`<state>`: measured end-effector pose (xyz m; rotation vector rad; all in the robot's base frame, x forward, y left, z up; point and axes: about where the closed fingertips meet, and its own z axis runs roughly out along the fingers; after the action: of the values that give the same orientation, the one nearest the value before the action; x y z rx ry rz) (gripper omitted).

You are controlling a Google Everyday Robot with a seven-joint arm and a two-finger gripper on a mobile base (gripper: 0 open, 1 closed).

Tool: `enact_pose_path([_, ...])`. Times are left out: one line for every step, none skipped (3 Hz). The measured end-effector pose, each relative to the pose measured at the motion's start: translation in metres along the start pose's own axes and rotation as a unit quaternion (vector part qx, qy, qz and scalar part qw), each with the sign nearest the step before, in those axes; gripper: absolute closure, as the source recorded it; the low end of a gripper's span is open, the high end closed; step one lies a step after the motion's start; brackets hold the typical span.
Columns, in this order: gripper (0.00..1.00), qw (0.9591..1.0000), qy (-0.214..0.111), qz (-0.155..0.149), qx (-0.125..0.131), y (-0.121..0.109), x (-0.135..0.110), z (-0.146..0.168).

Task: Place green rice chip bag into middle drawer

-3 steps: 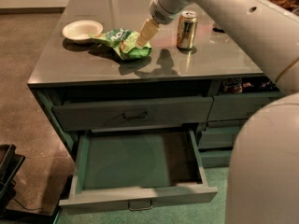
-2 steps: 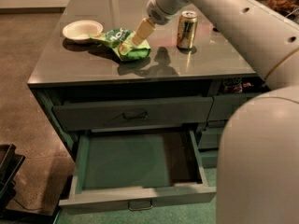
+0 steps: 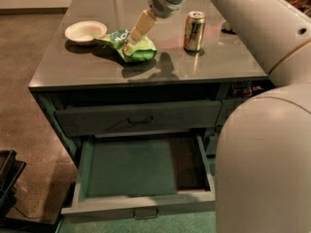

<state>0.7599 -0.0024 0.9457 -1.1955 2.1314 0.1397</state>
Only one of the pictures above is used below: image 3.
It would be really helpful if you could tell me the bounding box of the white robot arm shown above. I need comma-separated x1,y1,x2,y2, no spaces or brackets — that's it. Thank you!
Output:
131,0,311,233

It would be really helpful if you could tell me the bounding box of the snack bag in shelf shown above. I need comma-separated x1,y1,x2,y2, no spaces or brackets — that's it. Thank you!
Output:
231,81,252,97

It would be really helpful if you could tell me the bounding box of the white paper bowl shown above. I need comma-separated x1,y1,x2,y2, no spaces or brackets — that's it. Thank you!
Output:
64,21,107,46

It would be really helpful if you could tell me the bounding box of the top right drawer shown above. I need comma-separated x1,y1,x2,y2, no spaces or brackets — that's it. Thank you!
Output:
216,98,247,126

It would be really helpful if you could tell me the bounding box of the gold soda can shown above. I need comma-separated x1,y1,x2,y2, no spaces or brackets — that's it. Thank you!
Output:
184,11,206,51

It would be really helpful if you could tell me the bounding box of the top left drawer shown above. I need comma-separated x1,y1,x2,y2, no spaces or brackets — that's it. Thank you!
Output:
54,100,222,137

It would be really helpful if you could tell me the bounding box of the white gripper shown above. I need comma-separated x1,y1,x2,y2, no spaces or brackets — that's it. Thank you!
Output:
128,0,185,44

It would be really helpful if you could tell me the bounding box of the green rice chip bag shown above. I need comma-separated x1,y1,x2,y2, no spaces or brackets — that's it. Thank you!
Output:
95,29,157,63

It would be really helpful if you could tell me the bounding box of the open middle left drawer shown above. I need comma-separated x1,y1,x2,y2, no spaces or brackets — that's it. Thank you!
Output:
61,133,215,222

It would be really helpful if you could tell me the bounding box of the black equipment on floor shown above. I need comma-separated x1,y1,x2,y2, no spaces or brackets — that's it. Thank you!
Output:
0,150,26,219

